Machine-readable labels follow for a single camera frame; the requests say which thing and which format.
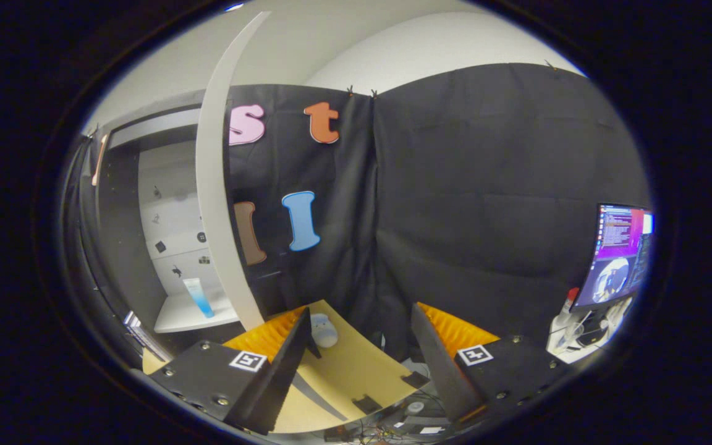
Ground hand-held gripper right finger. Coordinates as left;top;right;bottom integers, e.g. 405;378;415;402
410;303;573;424

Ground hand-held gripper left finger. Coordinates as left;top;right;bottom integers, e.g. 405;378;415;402
149;307;313;435

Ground white blue tube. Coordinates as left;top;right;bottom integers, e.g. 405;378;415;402
183;278;216;319

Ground white cabinet door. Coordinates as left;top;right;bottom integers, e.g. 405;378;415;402
195;11;272;333

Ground small white rounded object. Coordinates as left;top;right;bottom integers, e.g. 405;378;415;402
310;313;339;349

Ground white cabinet shelf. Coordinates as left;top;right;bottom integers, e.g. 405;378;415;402
154;290;240;334

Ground white desk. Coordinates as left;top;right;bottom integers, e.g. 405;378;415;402
548;297;635;364

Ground red-capped white bottle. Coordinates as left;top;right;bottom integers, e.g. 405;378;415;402
553;287;581;347

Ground black backdrop cloth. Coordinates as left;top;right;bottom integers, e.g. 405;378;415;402
62;62;652;362

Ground grey cabinet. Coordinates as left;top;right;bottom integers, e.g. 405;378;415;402
81;90;242;362

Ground computer monitor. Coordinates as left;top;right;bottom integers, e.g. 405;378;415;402
569;203;655;312

